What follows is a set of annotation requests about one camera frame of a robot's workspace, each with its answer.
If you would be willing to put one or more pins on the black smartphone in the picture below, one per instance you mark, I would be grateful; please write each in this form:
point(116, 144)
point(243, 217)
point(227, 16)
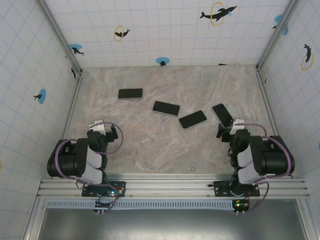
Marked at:
point(192, 119)
point(166, 108)
point(130, 93)
point(221, 113)

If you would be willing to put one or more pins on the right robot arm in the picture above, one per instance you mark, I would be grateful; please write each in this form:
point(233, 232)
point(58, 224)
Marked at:
point(272, 157)

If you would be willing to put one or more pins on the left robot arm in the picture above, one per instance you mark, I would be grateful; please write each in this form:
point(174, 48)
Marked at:
point(70, 157)

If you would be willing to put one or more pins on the black smartphone in teal case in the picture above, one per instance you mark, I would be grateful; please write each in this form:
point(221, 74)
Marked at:
point(192, 119)
point(166, 108)
point(221, 113)

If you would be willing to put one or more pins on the small black controller board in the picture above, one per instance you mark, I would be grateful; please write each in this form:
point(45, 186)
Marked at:
point(241, 205)
point(103, 205)

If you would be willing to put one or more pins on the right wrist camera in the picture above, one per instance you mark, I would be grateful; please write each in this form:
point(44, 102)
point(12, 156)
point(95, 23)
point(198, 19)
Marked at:
point(237, 127)

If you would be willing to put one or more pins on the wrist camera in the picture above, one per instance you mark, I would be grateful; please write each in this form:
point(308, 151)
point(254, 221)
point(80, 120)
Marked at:
point(98, 126)
point(237, 127)

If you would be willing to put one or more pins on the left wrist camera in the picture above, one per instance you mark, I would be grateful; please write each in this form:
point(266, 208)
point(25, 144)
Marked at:
point(98, 126)

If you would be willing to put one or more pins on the aluminium side rail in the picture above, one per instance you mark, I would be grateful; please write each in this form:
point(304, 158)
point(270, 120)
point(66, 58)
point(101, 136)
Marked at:
point(268, 100)
point(72, 112)

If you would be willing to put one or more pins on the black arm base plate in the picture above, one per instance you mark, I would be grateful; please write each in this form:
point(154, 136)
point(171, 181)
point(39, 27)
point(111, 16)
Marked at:
point(220, 191)
point(87, 193)

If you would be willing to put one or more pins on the aluminium mounting rail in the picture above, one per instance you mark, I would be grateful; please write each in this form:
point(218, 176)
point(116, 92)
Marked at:
point(170, 187)

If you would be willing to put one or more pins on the aluminium frame leg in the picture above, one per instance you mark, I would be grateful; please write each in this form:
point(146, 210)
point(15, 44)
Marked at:
point(303, 220)
point(33, 220)

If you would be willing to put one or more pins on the aluminium corner post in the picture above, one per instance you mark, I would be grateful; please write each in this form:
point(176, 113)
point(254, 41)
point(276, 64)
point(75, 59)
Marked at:
point(275, 33)
point(60, 35)

